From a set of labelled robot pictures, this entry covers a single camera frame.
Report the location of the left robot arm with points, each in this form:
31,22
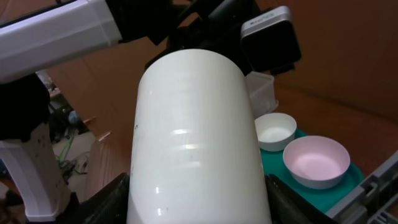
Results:
70,29

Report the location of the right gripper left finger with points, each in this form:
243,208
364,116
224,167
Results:
108,206

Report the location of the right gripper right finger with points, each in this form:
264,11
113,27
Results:
288,207

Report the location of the white bowl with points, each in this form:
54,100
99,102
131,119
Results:
275,131

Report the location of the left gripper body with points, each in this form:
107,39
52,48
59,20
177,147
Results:
217,28

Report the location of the clear plastic bin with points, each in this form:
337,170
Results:
260,87

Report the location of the teal serving tray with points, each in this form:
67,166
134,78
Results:
322,199

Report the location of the white cup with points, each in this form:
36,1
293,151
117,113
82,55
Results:
195,156

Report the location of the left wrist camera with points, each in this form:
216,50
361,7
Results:
269,41

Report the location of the grey dishwasher rack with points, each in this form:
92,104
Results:
374,200

